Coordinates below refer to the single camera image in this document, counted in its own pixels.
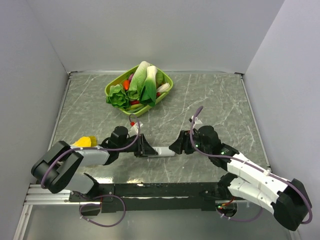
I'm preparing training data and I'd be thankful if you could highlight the light green cabbage toy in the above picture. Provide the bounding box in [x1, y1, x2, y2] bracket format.
[127, 61, 151, 100]

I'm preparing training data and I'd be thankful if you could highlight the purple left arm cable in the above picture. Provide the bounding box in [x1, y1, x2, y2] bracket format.
[40, 113, 141, 190]

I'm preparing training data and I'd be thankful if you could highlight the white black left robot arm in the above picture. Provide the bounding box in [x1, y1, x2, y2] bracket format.
[31, 126, 159, 201]

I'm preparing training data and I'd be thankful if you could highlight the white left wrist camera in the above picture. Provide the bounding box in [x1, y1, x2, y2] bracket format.
[129, 121, 143, 135]

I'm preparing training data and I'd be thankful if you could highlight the light green plastic basket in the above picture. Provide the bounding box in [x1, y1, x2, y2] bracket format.
[104, 61, 174, 117]

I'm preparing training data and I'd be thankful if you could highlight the yellow napa cabbage toy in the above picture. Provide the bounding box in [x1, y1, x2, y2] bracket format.
[71, 136, 98, 148]

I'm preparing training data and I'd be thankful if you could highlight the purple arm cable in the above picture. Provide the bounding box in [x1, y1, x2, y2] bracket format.
[40, 113, 141, 190]
[189, 105, 313, 225]

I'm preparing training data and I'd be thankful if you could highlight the dark green bok choy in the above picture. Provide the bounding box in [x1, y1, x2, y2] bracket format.
[139, 65, 158, 107]

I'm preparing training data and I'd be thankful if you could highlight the red chili pepper toy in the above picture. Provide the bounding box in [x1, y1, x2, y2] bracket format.
[130, 92, 161, 105]

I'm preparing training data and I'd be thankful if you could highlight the orange carrot toy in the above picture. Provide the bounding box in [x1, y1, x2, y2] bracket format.
[122, 79, 130, 91]

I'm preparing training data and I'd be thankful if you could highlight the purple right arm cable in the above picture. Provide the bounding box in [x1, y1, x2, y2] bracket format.
[189, 105, 313, 225]

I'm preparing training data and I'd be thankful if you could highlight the green lettuce toy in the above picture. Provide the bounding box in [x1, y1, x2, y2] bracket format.
[106, 84, 130, 109]

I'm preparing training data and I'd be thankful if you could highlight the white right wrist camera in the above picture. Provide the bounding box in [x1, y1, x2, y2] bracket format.
[189, 116, 203, 127]

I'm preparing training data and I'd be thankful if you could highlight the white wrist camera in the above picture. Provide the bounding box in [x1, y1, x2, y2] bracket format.
[189, 116, 203, 127]
[129, 121, 143, 135]

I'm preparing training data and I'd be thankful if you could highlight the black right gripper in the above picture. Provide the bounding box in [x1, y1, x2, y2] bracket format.
[168, 129, 212, 155]

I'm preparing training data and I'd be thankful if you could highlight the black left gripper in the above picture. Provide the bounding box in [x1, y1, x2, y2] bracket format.
[117, 133, 158, 158]

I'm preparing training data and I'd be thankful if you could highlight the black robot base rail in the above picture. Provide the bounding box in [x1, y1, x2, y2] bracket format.
[69, 182, 233, 213]

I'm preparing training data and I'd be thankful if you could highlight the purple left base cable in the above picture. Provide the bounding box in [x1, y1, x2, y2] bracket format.
[78, 194, 127, 228]

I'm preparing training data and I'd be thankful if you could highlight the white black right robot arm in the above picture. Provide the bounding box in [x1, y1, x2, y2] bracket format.
[169, 125, 312, 231]

